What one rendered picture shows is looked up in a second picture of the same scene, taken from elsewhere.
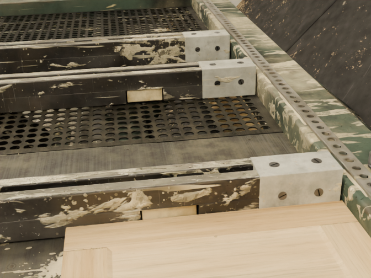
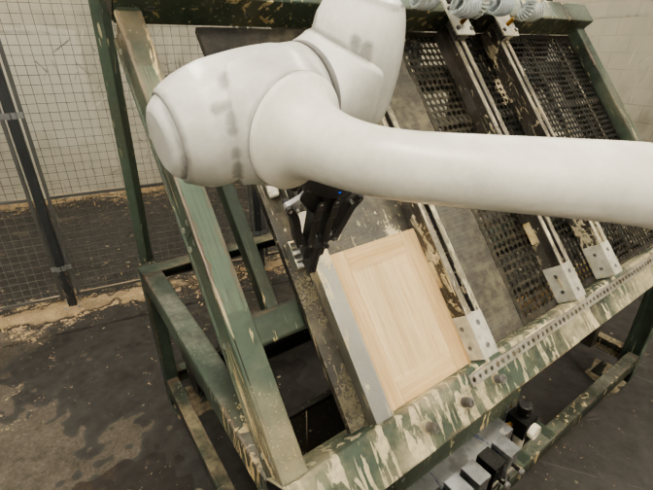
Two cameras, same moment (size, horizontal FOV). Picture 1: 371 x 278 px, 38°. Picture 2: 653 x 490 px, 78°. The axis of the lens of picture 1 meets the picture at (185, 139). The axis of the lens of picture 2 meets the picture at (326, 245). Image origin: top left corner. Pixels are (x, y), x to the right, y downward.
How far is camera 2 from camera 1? 0.47 m
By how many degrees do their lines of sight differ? 36
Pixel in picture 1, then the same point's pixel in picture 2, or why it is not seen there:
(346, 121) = (535, 363)
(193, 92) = (543, 262)
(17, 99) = not seen: hidden behind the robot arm
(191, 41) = (599, 249)
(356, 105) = (632, 387)
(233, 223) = (438, 306)
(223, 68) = (567, 278)
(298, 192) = (465, 337)
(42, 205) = (418, 214)
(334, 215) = (458, 358)
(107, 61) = not seen: hidden behind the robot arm
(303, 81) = (573, 333)
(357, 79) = not seen: outside the picture
